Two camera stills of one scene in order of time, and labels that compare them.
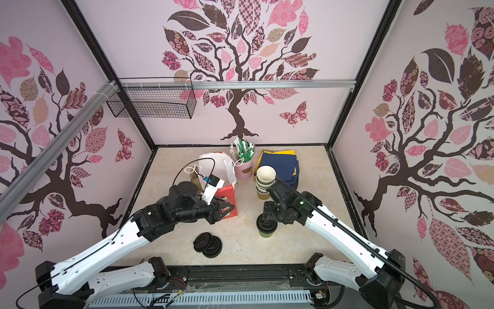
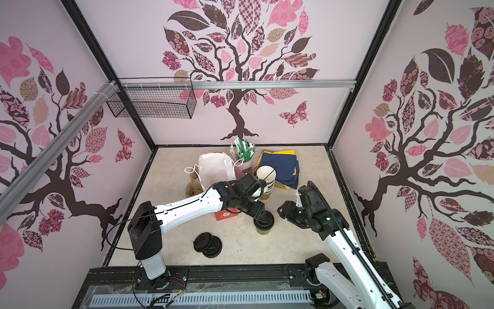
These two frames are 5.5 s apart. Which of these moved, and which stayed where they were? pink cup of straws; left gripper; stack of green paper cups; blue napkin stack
Moved: left gripper
Stayed: pink cup of straws; stack of green paper cups; blue napkin stack
